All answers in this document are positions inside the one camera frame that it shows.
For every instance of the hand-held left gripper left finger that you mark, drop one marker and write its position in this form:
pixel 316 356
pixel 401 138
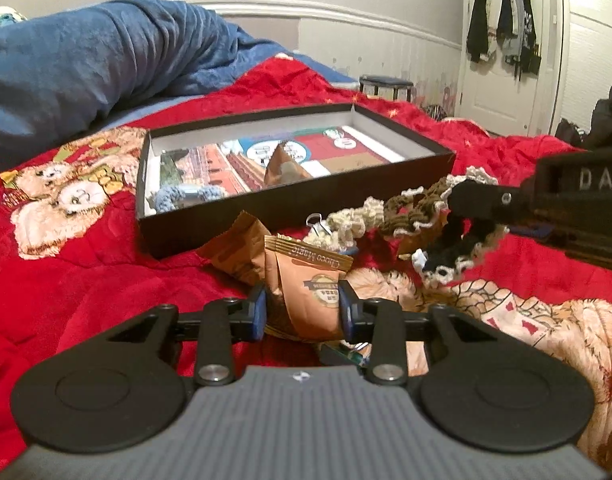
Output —
pixel 259 312

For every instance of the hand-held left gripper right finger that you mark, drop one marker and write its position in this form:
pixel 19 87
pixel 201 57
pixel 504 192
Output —
pixel 345 310

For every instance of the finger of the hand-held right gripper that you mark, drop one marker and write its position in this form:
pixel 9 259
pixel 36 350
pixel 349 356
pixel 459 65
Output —
pixel 506 200
pixel 531 231

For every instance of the black crochet scrunchie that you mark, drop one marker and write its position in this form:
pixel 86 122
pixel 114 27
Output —
pixel 451 255

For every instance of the cream crochet scrunchie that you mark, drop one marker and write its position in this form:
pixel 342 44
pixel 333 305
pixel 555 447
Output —
pixel 353 220

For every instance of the brown crochet scrunchie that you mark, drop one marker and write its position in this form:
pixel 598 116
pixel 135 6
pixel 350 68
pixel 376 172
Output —
pixel 411 207

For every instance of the black shallow cardboard box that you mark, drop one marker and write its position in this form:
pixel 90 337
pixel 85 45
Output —
pixel 296 220

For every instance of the small green packet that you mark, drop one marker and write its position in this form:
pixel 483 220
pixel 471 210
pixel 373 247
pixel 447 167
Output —
pixel 336 355

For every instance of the silver binder clip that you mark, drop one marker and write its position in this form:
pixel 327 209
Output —
pixel 317 225

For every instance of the dark bag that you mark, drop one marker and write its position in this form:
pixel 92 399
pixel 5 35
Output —
pixel 606 115

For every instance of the blue crochet scrunchie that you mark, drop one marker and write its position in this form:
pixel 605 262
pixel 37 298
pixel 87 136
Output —
pixel 173 199

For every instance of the printed paper sheet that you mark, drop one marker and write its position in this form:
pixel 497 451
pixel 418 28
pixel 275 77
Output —
pixel 346 152

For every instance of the white louvered closet door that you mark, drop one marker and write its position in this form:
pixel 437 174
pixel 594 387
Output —
pixel 593 45

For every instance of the round dark stool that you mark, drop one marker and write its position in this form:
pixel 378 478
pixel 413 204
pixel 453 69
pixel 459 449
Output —
pixel 386 82

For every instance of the red bear-print blanket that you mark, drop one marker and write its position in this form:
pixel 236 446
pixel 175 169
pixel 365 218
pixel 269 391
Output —
pixel 85 285

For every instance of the hanging dark clothes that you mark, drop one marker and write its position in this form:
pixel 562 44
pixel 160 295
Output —
pixel 501 15

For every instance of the blue fleece blanket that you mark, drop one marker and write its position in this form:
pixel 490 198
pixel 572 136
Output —
pixel 85 60

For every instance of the patterned pillow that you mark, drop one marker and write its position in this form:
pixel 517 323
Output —
pixel 3 16

